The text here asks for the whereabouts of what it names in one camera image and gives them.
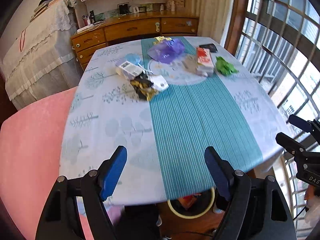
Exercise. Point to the black gold wrapper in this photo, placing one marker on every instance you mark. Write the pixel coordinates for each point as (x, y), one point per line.
(147, 87)

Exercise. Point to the small white printed box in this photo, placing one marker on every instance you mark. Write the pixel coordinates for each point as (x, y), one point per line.
(127, 70)

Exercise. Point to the red white packet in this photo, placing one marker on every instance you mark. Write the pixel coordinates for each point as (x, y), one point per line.
(205, 60)

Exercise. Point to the white drawer hook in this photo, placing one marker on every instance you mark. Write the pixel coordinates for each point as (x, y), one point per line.
(158, 27)

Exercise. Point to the pink upholstered chair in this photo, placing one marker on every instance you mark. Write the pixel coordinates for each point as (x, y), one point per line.
(30, 142)

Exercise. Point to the metal window grille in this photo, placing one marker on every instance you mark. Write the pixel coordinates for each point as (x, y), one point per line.
(287, 55)

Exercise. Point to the white lace furniture cover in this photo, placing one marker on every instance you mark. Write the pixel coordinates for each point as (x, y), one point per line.
(42, 55)

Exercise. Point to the table with patterned cloth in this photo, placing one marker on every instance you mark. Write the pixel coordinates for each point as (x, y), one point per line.
(195, 120)

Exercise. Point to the pen holder cup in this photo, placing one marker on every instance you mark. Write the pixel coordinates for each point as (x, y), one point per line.
(88, 20)

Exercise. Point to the blue bin with cream rim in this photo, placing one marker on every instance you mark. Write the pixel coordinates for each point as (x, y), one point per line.
(175, 208)

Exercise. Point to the white sheer curtain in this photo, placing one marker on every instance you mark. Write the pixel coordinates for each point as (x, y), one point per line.
(210, 7)

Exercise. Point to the yellow plastic wrapper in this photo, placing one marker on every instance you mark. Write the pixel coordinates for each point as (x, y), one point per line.
(161, 39)

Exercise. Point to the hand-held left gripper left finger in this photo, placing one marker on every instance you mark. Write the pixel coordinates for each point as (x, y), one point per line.
(112, 172)

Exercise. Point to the wooden desk with drawers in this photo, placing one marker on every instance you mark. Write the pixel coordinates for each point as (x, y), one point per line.
(130, 30)

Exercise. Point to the beige decorated cards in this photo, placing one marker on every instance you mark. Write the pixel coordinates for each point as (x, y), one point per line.
(178, 2)

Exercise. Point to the wooden window frame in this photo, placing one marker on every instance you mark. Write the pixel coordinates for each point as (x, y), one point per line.
(236, 17)

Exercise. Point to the white power strip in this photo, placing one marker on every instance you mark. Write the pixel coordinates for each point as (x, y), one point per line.
(85, 28)

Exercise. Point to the green wrapper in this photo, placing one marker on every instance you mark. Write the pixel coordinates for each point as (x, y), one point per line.
(225, 66)

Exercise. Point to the black wallet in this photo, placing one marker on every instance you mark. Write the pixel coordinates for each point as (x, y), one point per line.
(210, 47)

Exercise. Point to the person's left leg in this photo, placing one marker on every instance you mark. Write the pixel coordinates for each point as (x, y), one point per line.
(140, 222)

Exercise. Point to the purple plastic bag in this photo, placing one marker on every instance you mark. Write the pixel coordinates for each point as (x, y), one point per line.
(166, 51)

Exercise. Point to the orange snack packet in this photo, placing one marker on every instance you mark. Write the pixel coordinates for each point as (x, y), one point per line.
(188, 200)

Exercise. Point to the black photo frame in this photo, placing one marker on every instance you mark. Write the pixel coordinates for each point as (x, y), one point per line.
(123, 8)

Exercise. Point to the stack of flat books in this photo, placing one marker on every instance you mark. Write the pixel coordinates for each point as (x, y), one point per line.
(50, 2)

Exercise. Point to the light blue face mask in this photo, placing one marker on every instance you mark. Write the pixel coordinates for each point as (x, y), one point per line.
(132, 58)

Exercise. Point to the small white bottle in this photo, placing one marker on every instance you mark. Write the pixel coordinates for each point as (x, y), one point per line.
(173, 5)

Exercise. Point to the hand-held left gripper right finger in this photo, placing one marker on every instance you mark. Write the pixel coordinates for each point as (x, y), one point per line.
(218, 172)

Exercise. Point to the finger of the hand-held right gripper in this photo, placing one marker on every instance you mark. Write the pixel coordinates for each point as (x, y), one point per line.
(290, 143)
(298, 123)

